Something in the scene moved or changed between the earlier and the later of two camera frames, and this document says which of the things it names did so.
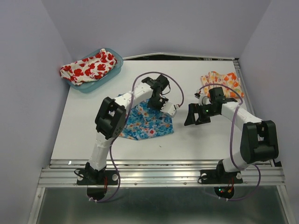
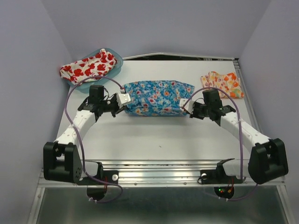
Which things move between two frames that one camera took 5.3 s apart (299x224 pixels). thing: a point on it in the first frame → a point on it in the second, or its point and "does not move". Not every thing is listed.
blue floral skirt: [143, 122] → [157, 98]
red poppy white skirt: [89, 68] does not move
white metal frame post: [248, 94] does not move
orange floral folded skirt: [230, 82] does not move
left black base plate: [97, 178] does not move
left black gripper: [157, 108] → [117, 109]
